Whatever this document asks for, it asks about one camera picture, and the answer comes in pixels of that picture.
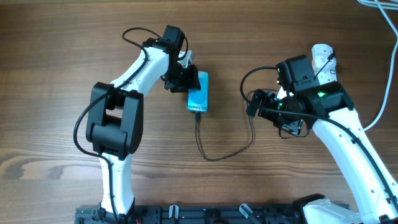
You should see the turquoise screen smartphone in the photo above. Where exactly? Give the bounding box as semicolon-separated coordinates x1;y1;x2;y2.
187;71;209;113

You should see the black USB-C charger cable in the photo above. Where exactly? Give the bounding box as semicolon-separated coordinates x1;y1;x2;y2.
193;49;336;162

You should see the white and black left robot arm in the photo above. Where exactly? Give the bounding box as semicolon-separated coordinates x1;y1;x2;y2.
81;25;201;223

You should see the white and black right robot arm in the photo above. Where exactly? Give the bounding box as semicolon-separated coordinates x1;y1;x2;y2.
246;55;397;223

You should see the white power strip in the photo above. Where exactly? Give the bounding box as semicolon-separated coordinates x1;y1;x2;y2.
312;44;337;85

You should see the white power strip cable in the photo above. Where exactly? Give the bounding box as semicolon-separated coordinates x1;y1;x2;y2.
362;0;398;132

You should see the white background cable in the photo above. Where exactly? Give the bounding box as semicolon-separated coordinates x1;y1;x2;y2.
356;0;398;11

